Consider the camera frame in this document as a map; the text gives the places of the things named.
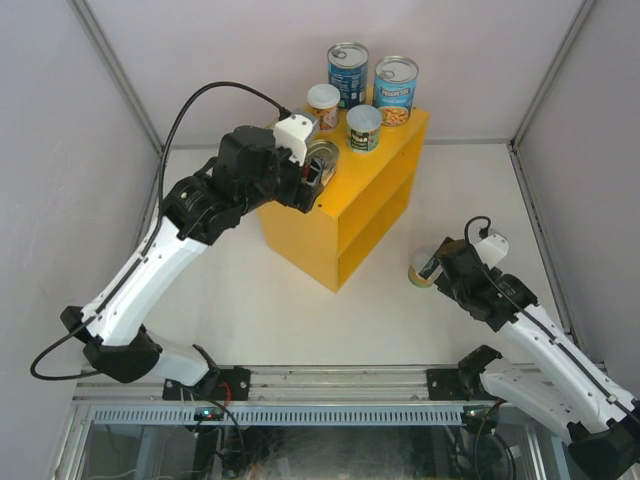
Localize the gold oval fish tin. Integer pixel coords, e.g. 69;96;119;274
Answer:
305;140;340;187

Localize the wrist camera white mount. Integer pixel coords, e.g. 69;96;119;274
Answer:
272;110;320;167
474;229;509;269

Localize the left black camera cable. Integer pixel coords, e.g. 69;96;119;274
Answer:
29;81;291;381

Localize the small green can white lid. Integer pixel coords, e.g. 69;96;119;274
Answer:
346;105;382;153

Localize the light blue Progresso soup can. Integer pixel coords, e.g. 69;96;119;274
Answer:
373;55;419;127

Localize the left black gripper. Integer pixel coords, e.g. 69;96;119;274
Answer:
236;136;324;216

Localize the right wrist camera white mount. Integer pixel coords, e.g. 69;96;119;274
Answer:
474;229;509;269

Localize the right aluminium corner post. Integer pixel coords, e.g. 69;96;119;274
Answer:
509;0;600;150

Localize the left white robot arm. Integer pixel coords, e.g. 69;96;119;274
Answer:
61;114;325;400

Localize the black camera cable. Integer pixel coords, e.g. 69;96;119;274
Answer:
463;215;640;416
29;81;291;381

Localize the aluminium front rail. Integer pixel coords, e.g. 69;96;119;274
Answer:
72;365;436;405

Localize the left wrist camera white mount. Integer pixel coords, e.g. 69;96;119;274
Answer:
272;110;320;167

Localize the aluminium corner post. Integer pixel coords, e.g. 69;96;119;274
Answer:
68;0;163;154
509;0;600;150

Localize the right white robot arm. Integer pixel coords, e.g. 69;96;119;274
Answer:
409;234;639;479

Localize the yellow two-shelf cabinet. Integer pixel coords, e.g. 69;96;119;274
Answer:
258;107;430;292

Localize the dark blue soup can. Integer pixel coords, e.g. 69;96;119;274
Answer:
327;42;369;110

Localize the right black camera cable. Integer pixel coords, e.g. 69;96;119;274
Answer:
463;215;640;416

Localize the left aluminium corner post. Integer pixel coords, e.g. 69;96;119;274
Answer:
68;0;163;154

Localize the grey slotted cable duct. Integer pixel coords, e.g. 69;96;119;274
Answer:
90;404;465;427

